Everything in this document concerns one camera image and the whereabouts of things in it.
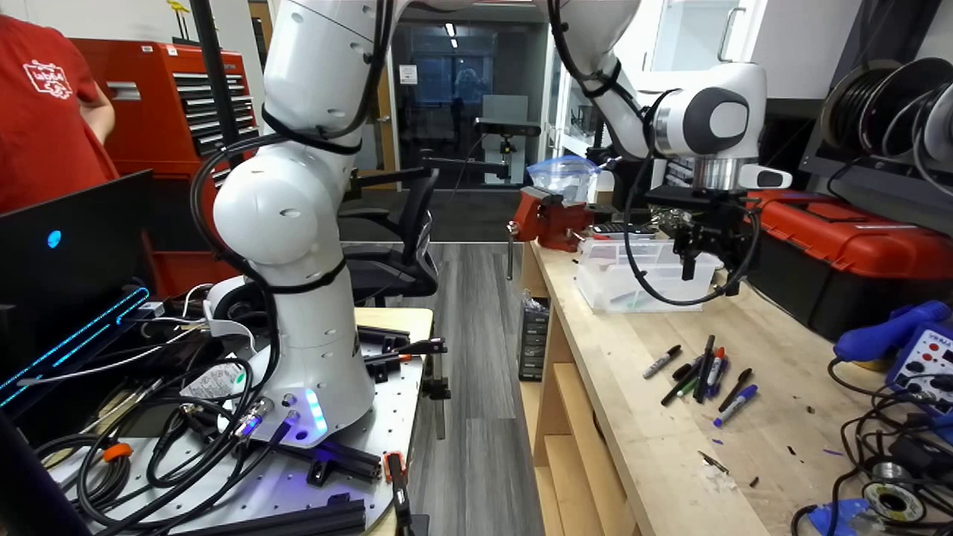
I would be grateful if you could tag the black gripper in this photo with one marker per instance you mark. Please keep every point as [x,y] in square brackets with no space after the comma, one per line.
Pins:
[707,222]

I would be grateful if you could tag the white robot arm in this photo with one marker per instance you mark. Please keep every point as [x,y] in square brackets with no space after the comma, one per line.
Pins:
[277,205]

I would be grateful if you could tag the clear plastic box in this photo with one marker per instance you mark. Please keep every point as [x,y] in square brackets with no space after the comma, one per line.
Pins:
[638,272]

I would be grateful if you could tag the black marker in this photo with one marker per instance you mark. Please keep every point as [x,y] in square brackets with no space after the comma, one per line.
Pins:
[661,362]

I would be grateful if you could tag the red capped marker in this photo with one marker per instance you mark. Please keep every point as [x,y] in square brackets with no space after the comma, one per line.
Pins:
[711,375]

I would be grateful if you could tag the blue capped marker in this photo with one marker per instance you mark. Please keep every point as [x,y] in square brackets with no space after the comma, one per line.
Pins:
[747,394]

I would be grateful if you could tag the red black toolbox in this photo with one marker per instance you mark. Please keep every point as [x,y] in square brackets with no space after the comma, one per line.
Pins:
[836,269]

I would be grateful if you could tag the red bench vise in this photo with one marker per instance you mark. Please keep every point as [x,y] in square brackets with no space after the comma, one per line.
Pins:
[548,222]

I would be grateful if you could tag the blue soldering station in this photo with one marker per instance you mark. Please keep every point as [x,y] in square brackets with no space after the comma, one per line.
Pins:
[917,342]

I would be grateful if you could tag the black office chair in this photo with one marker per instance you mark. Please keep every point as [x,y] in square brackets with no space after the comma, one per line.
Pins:
[403,269]

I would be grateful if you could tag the red tool chest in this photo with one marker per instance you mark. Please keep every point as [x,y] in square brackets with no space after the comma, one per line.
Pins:
[163,122]

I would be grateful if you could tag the person in red shirt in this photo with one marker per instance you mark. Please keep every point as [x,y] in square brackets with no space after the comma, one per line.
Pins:
[53,116]

